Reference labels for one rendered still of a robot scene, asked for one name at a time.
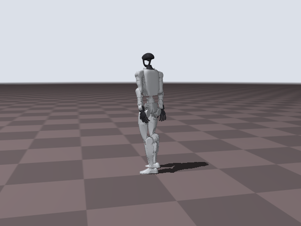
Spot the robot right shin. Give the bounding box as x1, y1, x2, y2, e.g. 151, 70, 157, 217
153, 140, 159, 163

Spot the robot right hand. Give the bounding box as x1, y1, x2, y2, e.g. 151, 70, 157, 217
157, 105, 166, 121

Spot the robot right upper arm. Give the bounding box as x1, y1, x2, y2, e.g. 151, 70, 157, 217
158, 71, 163, 94

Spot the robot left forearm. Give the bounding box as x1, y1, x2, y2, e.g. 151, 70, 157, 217
135, 89, 143, 110

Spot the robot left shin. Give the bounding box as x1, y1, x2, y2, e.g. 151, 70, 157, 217
144, 137, 154, 169

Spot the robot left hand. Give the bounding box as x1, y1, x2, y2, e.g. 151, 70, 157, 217
139, 106, 150, 123

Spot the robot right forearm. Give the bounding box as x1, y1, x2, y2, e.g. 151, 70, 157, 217
158, 92, 164, 109

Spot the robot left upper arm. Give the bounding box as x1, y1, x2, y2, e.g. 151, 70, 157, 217
135, 71, 144, 94

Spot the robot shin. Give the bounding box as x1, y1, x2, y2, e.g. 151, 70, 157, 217
153, 140, 159, 163
144, 137, 154, 169

